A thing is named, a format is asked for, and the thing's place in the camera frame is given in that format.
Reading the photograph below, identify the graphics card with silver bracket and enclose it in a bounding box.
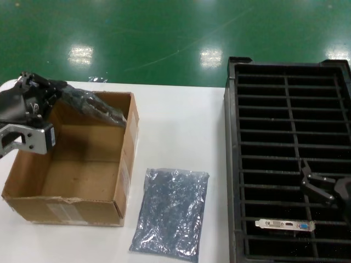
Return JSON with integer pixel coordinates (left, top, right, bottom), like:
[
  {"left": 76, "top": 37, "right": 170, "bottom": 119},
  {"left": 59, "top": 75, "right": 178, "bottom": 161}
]
[{"left": 254, "top": 218, "right": 316, "bottom": 232}]

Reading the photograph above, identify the grey antistatic packaging bag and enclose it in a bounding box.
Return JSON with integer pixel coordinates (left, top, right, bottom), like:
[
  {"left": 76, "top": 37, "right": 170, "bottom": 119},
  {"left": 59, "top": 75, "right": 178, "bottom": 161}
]
[{"left": 56, "top": 84, "right": 128, "bottom": 128}]

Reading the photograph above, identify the empty grey antistatic bag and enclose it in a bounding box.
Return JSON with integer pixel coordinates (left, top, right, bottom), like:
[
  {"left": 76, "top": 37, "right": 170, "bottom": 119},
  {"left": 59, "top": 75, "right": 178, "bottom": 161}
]
[{"left": 128, "top": 167, "right": 211, "bottom": 260}]

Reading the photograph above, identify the black slotted plastic container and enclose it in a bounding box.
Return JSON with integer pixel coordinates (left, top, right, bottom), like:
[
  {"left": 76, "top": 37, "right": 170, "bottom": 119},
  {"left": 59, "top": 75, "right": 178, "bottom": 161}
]
[{"left": 223, "top": 56, "right": 351, "bottom": 263}]

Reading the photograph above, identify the left wrist camera silver bracket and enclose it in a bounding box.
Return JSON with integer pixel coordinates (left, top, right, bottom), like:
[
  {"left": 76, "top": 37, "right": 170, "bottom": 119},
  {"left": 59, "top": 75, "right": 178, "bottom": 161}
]
[{"left": 0, "top": 122, "right": 58, "bottom": 156}]

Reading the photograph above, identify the brown cardboard box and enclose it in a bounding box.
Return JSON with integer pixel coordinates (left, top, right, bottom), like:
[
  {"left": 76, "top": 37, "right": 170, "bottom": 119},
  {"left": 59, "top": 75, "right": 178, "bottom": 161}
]
[{"left": 1, "top": 92, "right": 140, "bottom": 227}]

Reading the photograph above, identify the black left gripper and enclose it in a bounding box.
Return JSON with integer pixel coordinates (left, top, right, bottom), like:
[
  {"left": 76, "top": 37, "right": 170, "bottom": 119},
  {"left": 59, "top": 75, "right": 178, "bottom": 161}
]
[{"left": 0, "top": 71, "right": 68, "bottom": 124}]

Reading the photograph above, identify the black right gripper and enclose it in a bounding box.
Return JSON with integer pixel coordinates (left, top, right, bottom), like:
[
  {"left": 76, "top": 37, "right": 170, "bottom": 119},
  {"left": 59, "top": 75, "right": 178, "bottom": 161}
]
[{"left": 300, "top": 158, "right": 351, "bottom": 209}]

